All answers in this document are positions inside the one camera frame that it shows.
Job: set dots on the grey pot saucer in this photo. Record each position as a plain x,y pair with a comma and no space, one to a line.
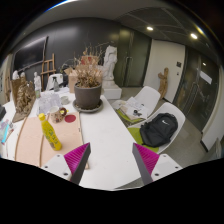
88,110

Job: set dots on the red round coaster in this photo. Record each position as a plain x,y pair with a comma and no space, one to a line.
70,118

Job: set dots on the beige wooden board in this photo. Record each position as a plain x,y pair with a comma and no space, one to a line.
33,148

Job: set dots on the brown carved relief sculpture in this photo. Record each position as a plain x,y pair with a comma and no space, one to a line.
24,100

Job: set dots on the white plaster statue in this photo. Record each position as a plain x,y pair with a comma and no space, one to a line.
110,59

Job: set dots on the blackboard on wall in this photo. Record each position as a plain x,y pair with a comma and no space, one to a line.
30,54

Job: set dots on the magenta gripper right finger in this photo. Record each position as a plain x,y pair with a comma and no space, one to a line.
146,161

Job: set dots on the black backpack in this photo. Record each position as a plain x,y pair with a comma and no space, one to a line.
159,130

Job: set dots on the white tape roll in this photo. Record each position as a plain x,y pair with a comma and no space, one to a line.
64,100

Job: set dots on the colourful holographic packet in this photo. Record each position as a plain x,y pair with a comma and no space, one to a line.
6,128

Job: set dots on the newspaper sheet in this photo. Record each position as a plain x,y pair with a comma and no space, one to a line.
47,101

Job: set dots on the white chair near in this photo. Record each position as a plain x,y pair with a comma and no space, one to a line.
166,108

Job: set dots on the white chair far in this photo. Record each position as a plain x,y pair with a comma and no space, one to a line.
147,96

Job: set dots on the wooden easel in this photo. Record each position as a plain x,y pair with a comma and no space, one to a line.
48,67

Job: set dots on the spray bottle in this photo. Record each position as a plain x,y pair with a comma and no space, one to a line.
55,84

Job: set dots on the black box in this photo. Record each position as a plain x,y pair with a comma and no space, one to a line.
2,112

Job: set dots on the dried brown plant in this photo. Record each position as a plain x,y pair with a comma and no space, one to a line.
87,68

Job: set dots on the green seat cushion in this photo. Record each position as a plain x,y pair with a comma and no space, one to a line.
135,132

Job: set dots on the floral ceramic mug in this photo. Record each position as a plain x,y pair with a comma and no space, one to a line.
57,114

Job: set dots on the yellow drink bottle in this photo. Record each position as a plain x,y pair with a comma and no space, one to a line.
49,133

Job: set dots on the papers on chair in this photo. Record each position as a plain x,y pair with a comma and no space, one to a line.
133,109

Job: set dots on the white chair behind table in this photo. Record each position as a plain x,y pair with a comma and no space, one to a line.
50,84

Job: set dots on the small white figurine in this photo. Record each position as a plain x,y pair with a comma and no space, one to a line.
37,81

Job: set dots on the cardboard box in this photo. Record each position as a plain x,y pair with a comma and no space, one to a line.
72,78

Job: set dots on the grey plant pot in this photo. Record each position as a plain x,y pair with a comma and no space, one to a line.
87,96

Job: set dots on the wooden figure sculpture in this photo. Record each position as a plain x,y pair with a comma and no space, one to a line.
163,82

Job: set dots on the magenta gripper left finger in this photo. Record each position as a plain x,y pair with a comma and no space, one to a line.
77,160

